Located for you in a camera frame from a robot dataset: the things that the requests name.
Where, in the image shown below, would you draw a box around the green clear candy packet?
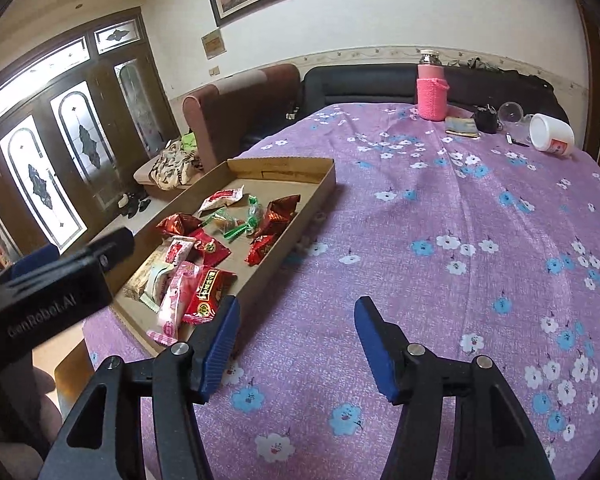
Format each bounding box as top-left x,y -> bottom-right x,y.
245,195 -> 266,236

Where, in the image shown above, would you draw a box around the dark clutter on sofa back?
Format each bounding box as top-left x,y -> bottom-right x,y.
445,55 -> 556,92

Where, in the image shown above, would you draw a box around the pale green snack packet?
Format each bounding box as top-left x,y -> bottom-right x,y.
140,262 -> 179,306

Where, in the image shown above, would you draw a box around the shiny red candy packet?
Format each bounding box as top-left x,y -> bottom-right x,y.
156,212 -> 205,238

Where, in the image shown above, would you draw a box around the green clear pastry packet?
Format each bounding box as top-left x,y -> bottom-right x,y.
202,207 -> 249,244

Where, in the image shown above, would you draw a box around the wooden doors with glass panes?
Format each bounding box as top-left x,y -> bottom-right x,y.
0,7 -> 182,272

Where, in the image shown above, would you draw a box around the red packet with round label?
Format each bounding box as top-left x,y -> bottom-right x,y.
187,228 -> 232,267

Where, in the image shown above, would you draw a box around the pink white snack packet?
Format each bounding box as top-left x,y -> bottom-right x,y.
162,235 -> 197,266

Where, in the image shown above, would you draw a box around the red packet with dark label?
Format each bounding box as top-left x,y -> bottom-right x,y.
181,266 -> 238,327

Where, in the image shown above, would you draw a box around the clear plastic cup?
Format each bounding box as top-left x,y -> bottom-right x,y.
497,101 -> 526,126

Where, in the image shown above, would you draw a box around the white plastic jar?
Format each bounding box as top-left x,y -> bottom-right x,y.
529,113 -> 576,159

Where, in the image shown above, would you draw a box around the small grey-yellow booklet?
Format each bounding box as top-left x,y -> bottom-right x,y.
445,116 -> 483,140

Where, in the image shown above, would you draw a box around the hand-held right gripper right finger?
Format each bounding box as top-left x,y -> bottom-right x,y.
354,296 -> 557,480

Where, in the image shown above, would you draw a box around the black shoes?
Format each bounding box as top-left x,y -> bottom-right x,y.
127,197 -> 154,219

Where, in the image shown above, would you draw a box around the small white red snack packet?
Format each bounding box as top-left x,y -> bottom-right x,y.
197,186 -> 246,219

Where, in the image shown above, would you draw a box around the beige snack packet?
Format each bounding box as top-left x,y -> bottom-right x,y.
122,255 -> 166,302

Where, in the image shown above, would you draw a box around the brown armchair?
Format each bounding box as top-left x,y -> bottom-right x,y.
181,63 -> 301,172

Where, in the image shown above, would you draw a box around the small wall notice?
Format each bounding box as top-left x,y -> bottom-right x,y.
201,30 -> 227,59

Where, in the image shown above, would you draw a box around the small dark red snack packet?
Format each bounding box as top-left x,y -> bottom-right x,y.
245,232 -> 287,267

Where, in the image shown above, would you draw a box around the dark red gold-print packet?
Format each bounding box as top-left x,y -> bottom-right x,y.
252,194 -> 301,241

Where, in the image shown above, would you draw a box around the printed cloth bag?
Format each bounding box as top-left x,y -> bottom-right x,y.
150,132 -> 204,191

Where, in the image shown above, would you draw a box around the pink knit-sleeved bottle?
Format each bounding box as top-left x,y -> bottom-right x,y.
416,50 -> 451,121

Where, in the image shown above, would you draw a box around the purple floral tablecloth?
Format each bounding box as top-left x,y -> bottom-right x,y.
82,101 -> 600,480

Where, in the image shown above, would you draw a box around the shallow cardboard box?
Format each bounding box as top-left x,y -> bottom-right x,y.
107,156 -> 337,359

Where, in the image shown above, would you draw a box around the black charger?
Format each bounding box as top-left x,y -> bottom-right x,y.
472,104 -> 501,135

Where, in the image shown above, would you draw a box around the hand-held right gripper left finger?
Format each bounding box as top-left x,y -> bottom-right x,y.
40,296 -> 242,480

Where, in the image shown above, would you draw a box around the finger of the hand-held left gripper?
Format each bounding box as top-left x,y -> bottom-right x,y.
55,227 -> 136,283
0,244 -> 62,282

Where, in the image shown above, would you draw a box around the black sofa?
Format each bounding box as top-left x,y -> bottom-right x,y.
240,62 -> 572,157

